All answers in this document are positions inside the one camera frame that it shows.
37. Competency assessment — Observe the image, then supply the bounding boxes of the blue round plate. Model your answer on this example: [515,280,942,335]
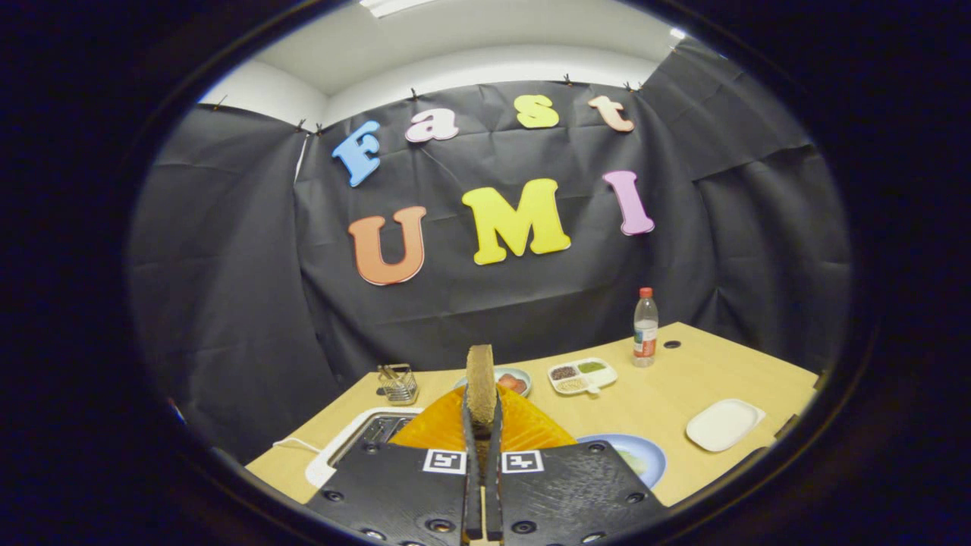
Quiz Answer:
[577,434,667,488]

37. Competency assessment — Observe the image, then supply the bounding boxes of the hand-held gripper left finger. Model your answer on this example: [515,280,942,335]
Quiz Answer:
[306,385,484,546]

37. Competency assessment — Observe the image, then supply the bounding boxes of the wire mesh utensil holder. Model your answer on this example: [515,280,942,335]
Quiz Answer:
[378,364,420,405]

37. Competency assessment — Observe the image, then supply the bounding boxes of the white toaster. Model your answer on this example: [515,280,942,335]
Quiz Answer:
[305,407,423,488]

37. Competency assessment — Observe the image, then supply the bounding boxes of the clear plastic water bottle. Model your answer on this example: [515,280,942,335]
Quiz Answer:
[633,287,659,368]

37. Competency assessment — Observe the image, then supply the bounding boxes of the white rectangular plate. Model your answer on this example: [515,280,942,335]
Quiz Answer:
[687,399,765,453]

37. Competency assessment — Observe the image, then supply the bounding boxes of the brown toasted bread slice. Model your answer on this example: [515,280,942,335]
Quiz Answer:
[465,345,498,456]

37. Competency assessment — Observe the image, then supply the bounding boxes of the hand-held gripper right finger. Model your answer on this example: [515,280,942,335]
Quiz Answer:
[484,385,670,546]

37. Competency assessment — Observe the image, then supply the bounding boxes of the light green round plate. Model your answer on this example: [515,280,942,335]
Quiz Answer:
[455,368,533,398]

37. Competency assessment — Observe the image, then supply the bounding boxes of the ceiling light panel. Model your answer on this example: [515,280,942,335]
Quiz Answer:
[359,0,437,17]

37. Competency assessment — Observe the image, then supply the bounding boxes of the white sectioned condiment tray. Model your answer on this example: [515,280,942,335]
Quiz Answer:
[548,358,617,397]

